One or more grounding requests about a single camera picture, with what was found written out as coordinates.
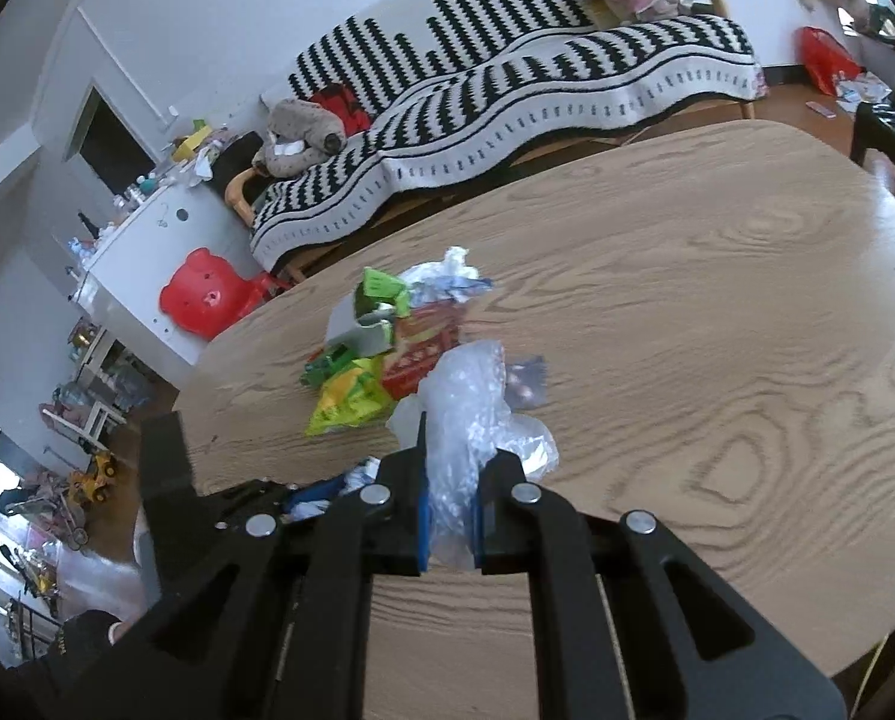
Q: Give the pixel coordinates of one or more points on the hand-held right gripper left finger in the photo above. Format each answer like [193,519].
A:
[422,529]

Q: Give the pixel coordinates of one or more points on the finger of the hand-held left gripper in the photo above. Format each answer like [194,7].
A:
[166,480]
[249,499]

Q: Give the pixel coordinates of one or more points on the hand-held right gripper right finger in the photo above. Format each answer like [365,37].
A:
[479,536]

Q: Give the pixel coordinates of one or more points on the clear plastic bag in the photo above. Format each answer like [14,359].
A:
[462,420]

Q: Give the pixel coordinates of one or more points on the person's left forearm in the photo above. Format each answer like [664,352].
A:
[87,637]

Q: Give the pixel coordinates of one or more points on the blue and white wrapper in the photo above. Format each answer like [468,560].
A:
[316,499]

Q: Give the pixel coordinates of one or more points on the yellow toy truck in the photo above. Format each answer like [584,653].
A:
[91,476]

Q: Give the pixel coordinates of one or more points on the toy stroller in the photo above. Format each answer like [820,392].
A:
[42,510]

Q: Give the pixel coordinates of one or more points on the white shelf rack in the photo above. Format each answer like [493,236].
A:
[99,364]

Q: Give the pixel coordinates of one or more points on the yellow-green snack bag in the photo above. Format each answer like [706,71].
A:
[346,401]

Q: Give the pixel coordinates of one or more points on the small green wrapper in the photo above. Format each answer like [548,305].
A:
[327,364]

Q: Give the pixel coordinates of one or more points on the grey-purple foil packet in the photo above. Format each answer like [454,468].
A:
[526,386]

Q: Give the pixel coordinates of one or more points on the red snack packet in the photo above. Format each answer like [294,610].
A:
[417,352]

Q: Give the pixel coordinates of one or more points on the red bear-shaped stool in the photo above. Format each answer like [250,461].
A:
[200,292]

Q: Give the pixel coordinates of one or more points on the green and white carton box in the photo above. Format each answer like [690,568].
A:
[357,330]

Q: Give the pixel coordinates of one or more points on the white cabinet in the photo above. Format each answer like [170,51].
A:
[155,240]

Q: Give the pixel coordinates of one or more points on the crumpled white tissue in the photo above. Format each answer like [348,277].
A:
[447,266]

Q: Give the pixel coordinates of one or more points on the group of small bottles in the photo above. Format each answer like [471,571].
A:
[144,184]

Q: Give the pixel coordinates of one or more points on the crumpled white paper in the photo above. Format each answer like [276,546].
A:
[204,163]

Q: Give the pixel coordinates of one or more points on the black cloth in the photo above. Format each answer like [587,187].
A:
[237,154]

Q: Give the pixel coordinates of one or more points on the brown plush toy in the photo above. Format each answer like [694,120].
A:
[297,124]

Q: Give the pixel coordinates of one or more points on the red cushion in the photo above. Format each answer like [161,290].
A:
[346,109]

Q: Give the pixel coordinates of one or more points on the black white striped sofa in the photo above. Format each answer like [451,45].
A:
[492,90]

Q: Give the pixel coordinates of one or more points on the black chair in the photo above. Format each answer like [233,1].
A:
[867,131]

